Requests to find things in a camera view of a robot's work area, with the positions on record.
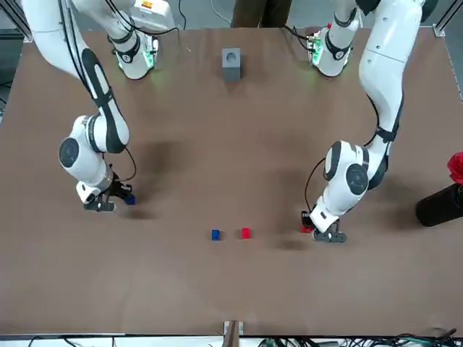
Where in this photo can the black cylindrical vase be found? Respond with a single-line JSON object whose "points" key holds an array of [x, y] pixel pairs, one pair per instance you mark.
{"points": [[439, 206]]}

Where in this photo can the grey box with round hole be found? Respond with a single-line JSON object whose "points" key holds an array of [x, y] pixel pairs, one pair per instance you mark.
{"points": [[232, 65]]}

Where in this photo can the aluminium frame profile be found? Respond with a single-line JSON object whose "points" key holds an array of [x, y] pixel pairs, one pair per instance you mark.
{"points": [[446, 20], [12, 18]]}

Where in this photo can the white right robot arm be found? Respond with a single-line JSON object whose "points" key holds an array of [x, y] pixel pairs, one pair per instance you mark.
{"points": [[50, 36]]}

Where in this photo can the blue block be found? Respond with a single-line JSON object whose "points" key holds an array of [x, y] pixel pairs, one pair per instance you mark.
{"points": [[130, 200], [216, 235]]}

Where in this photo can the person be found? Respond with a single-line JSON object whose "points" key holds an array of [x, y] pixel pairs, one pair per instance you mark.
{"points": [[257, 12]]}

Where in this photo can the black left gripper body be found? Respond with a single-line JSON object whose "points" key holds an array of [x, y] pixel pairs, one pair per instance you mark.
{"points": [[334, 227]]}

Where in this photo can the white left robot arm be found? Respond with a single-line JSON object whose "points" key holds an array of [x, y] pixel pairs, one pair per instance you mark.
{"points": [[383, 65]]}

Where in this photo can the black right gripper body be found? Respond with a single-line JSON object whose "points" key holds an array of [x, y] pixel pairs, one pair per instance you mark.
{"points": [[113, 186]]}

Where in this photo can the metal table post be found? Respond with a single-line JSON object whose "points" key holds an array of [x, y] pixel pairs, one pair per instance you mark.
{"points": [[233, 332]]}

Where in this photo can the red rose bouquet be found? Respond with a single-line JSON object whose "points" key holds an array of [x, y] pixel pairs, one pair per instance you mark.
{"points": [[456, 166]]}

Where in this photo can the red block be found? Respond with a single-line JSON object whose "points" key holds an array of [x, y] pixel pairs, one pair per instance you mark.
{"points": [[246, 233], [305, 228]]}

